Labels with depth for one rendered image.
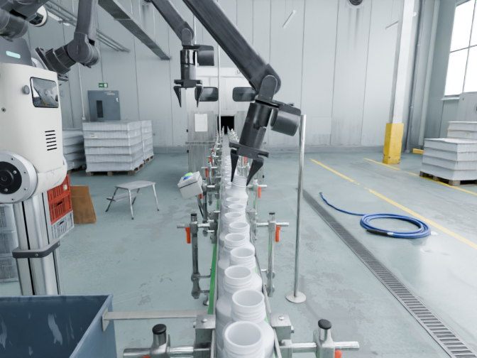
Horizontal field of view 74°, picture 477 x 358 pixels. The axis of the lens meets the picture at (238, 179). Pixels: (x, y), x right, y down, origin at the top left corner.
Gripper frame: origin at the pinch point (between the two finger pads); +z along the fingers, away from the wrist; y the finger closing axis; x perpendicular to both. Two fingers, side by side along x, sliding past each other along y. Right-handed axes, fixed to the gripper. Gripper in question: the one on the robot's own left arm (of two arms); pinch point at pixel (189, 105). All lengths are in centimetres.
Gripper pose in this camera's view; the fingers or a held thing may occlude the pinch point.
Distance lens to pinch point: 125.0
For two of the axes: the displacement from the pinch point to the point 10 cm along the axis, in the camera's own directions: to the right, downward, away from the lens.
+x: 0.4, 2.0, -9.8
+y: -10.0, 0.0, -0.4
